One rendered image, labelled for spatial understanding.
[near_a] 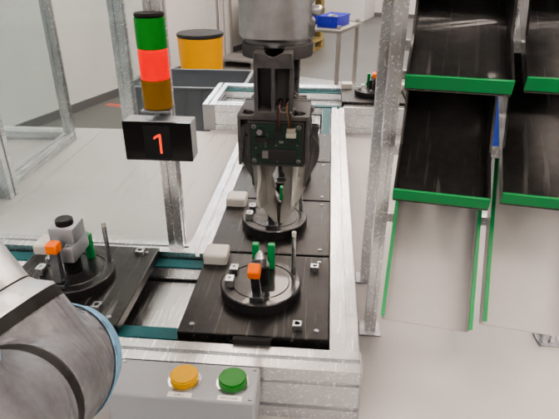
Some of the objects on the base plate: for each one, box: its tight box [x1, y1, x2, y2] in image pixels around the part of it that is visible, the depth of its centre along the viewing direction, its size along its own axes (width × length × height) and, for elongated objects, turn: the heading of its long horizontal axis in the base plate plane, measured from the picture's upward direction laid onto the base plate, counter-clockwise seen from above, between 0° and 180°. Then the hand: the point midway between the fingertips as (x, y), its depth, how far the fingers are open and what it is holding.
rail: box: [106, 336, 363, 419], centre depth 85 cm, size 6×89×11 cm, turn 85°
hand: (279, 209), depth 64 cm, fingers closed
